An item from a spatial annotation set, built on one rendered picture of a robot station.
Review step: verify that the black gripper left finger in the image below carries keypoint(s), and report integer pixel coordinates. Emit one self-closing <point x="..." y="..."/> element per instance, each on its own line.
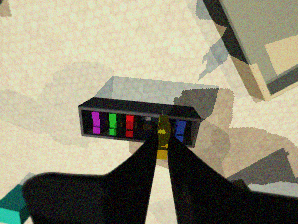
<point x="118" y="197"/>

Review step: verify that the yellow fuse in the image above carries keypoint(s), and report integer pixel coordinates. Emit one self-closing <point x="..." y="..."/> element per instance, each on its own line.
<point x="164" y="130"/>

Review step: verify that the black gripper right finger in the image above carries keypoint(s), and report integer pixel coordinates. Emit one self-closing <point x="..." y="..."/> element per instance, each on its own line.
<point x="203" y="196"/>

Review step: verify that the beige shallow tray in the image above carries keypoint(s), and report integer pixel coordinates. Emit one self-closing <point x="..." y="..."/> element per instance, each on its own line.
<point x="261" y="37"/>

